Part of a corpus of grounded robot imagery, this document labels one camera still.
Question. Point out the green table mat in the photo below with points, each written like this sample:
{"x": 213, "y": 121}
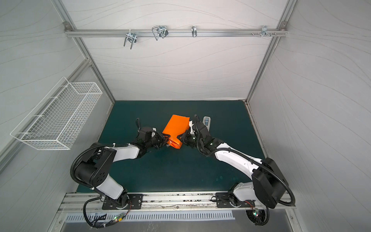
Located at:
{"x": 185, "y": 169}

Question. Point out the white vent strip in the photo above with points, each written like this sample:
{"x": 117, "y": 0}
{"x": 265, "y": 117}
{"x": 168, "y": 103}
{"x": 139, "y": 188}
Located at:
{"x": 156, "y": 216}

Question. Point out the metal u-bolt clamp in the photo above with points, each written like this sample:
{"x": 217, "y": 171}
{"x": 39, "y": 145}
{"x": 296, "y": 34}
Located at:
{"x": 160, "y": 32}
{"x": 130, "y": 38}

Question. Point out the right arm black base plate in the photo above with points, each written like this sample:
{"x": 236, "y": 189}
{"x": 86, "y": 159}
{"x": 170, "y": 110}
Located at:
{"x": 223, "y": 200}

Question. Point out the aluminium cross rail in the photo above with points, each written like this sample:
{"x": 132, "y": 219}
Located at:
{"x": 181, "y": 33}

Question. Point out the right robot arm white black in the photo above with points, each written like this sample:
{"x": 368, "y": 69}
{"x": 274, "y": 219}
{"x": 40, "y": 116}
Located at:
{"x": 267, "y": 185}

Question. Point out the white wire basket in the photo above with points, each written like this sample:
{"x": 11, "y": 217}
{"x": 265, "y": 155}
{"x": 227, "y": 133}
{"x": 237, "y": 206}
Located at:
{"x": 56, "y": 121}

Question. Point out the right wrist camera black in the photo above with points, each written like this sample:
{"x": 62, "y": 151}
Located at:
{"x": 200, "y": 130}

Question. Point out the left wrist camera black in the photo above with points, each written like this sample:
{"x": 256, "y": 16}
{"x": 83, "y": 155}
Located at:
{"x": 144, "y": 133}

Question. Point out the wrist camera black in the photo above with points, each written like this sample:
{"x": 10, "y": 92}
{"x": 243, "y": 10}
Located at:
{"x": 144, "y": 133}
{"x": 200, "y": 130}

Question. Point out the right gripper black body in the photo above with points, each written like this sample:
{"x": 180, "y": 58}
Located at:
{"x": 188, "y": 137}

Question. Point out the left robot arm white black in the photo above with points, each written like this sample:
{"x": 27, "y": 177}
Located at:
{"x": 92, "y": 167}

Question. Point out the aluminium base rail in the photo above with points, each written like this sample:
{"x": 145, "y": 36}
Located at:
{"x": 152, "y": 201}

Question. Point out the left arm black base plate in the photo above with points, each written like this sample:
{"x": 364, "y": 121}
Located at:
{"x": 133, "y": 201}

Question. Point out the orange wrapping paper sheet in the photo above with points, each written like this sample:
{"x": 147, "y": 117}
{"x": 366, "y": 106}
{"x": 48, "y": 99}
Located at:
{"x": 176, "y": 126}

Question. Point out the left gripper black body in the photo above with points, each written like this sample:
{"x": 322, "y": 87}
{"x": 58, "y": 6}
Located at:
{"x": 159, "y": 139}

